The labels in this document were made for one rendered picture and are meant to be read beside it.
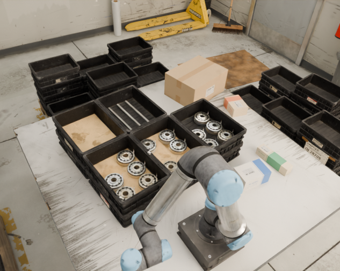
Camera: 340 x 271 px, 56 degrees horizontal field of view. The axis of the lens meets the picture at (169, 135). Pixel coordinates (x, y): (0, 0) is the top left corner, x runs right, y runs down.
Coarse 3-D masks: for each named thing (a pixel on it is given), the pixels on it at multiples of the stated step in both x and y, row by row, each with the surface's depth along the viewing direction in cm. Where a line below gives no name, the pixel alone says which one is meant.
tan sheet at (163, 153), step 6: (150, 138) 197; (156, 138) 198; (156, 144) 194; (162, 144) 194; (156, 150) 190; (162, 150) 190; (168, 150) 191; (186, 150) 191; (156, 156) 186; (162, 156) 187; (168, 156) 187; (174, 156) 187; (180, 156) 187; (162, 162) 183
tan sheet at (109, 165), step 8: (104, 160) 182; (112, 160) 183; (136, 160) 183; (96, 168) 178; (104, 168) 178; (112, 168) 178; (120, 168) 178; (104, 176) 174; (128, 176) 175; (128, 184) 171; (136, 184) 171; (136, 192) 167
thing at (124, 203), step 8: (128, 136) 183; (136, 144) 179; (88, 152) 173; (144, 152) 175; (88, 160) 168; (152, 160) 171; (160, 168) 167; (168, 176) 163; (104, 184) 159; (152, 184) 159; (160, 184) 161; (112, 192) 154; (144, 192) 156; (120, 200) 151; (128, 200) 151
